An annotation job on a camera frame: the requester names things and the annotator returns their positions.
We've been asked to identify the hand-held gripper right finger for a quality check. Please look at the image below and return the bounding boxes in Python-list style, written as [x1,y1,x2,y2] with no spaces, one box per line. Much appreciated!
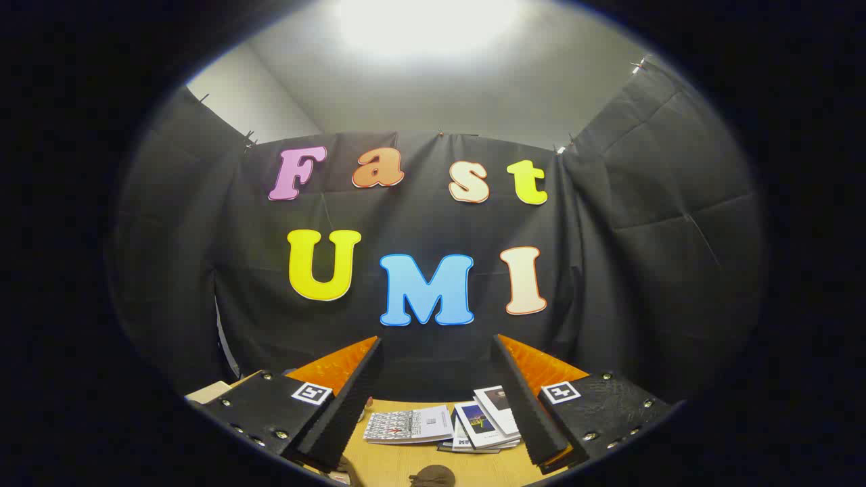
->
[492,334,675,474]

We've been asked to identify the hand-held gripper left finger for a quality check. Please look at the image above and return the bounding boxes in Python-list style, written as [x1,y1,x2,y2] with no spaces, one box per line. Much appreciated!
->
[195,336,384,473]

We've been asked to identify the cream fabric storage box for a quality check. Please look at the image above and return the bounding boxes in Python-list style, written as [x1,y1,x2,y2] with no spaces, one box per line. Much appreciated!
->
[186,381,234,404]

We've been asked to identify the white book blue picture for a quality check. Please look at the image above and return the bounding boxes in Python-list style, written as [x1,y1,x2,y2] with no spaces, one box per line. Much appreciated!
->
[453,400,520,450]

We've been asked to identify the grey patterned white book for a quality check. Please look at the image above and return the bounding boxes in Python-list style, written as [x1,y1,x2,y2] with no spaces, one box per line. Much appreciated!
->
[363,404,454,445]

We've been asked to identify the white book black characters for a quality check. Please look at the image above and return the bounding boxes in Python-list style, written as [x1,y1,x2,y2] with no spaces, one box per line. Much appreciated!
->
[450,416,501,453]

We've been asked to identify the grey metal bar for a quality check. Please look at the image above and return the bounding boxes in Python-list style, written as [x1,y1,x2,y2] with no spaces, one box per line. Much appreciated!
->
[214,298,242,379]

